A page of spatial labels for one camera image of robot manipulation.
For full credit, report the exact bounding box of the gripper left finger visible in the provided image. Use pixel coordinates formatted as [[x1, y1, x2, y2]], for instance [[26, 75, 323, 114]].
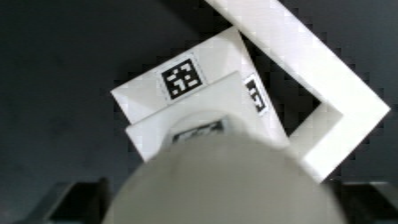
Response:
[[10, 177, 111, 224]]

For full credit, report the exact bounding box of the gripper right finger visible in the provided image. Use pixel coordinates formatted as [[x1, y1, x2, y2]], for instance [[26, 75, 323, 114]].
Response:
[[332, 181, 398, 224]]

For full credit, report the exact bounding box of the white lamp bulb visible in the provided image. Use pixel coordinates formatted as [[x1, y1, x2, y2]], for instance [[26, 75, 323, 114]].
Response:
[[101, 111, 351, 224]]

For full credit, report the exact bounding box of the white lamp base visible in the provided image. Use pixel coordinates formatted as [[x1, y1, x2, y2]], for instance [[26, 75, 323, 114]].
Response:
[[111, 28, 289, 159]]

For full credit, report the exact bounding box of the white U-shaped fence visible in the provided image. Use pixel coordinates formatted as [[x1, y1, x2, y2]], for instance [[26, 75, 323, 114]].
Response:
[[204, 0, 389, 181]]

